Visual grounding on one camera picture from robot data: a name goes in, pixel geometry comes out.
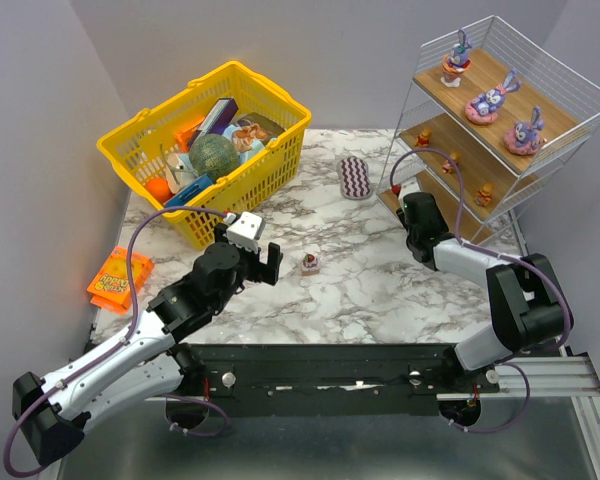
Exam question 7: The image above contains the orange ball in basket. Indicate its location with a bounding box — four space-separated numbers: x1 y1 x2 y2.
145 177 174 204

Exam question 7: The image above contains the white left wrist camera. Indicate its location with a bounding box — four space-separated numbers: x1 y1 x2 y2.
224 211 266 253

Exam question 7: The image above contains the chips bag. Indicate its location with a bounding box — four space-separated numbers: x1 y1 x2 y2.
222 112 285 164

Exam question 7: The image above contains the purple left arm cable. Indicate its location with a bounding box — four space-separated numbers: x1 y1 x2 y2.
2 205 239 477

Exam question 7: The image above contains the purple wavy striped sponge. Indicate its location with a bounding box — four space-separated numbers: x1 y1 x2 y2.
336 156 372 201

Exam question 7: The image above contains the orange scrub daddy box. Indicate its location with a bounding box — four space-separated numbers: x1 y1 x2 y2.
87 246 154 315

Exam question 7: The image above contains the strawberry cake toy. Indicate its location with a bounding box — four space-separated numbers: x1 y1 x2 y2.
301 253 320 276

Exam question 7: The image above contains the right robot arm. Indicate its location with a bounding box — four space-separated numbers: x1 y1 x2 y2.
397 192 573 378

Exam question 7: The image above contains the blue box in basket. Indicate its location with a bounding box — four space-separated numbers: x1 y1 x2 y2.
165 174 213 208

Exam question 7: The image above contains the purple bunny donut toy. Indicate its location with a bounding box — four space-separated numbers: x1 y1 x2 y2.
503 106 547 156

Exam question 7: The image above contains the orange candy box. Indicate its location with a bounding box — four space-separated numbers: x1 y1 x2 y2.
174 116 204 152

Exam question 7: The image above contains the purple box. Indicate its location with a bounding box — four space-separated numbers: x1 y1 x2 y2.
187 97 238 147

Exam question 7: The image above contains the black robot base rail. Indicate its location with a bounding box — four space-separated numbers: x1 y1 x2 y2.
165 344 500 432

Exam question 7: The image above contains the white wire wooden shelf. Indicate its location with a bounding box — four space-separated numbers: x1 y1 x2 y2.
377 15 600 243

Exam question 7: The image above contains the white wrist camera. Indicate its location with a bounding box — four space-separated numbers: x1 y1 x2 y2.
391 183 419 200
224 211 266 253

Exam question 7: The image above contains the orange bear toy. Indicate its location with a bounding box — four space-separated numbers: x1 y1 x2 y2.
474 183 493 208
414 128 433 149
442 151 461 175

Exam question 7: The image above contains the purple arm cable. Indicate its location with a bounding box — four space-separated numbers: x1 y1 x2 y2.
389 147 576 361
2 205 239 477

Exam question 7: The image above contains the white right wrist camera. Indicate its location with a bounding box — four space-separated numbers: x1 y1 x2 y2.
391 183 419 200

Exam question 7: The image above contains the green netted melon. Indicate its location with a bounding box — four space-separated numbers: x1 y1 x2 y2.
189 134 240 182

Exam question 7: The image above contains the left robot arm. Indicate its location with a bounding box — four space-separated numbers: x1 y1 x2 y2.
12 242 283 467

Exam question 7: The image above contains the small purple bunny toy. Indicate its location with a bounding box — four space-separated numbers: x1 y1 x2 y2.
440 28 473 88

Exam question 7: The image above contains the yellow plastic basket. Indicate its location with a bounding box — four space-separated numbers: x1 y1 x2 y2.
96 60 313 251

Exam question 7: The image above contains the white bag in basket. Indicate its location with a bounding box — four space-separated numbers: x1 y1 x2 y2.
162 152 198 194

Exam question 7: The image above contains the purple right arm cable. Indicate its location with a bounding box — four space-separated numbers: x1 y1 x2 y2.
389 147 576 361

